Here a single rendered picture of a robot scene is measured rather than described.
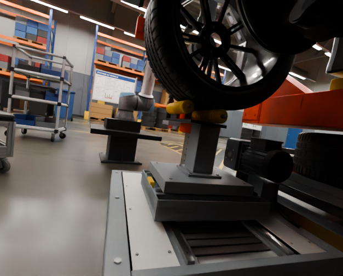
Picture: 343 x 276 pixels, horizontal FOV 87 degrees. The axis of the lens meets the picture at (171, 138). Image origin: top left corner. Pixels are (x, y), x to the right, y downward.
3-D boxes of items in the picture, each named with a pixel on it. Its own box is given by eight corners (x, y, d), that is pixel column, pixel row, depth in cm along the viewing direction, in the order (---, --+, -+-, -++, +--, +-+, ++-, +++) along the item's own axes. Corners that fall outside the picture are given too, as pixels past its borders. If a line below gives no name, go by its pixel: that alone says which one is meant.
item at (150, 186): (153, 224, 62) (157, 196, 61) (140, 185, 96) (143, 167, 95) (267, 222, 77) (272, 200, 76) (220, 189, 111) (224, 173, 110)
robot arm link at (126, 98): (116, 109, 181) (118, 91, 179) (133, 111, 188) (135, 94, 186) (118, 108, 167) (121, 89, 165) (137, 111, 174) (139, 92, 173)
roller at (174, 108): (182, 112, 71) (185, 97, 70) (163, 113, 99) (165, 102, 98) (196, 114, 72) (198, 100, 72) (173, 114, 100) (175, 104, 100)
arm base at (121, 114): (114, 118, 183) (115, 108, 183) (133, 120, 190) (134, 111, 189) (115, 119, 166) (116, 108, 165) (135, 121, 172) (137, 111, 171)
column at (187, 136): (181, 182, 139) (191, 128, 136) (178, 177, 149) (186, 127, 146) (193, 182, 142) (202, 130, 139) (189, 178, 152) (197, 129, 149)
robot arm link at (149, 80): (133, 108, 189) (148, 28, 161) (149, 110, 197) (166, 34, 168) (136, 113, 177) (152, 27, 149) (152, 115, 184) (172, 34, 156)
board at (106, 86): (87, 123, 604) (94, 64, 589) (87, 122, 649) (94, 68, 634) (131, 129, 667) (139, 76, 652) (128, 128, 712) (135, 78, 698)
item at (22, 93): (1, 137, 195) (9, 42, 188) (21, 133, 235) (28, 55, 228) (57, 142, 212) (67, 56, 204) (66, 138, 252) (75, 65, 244)
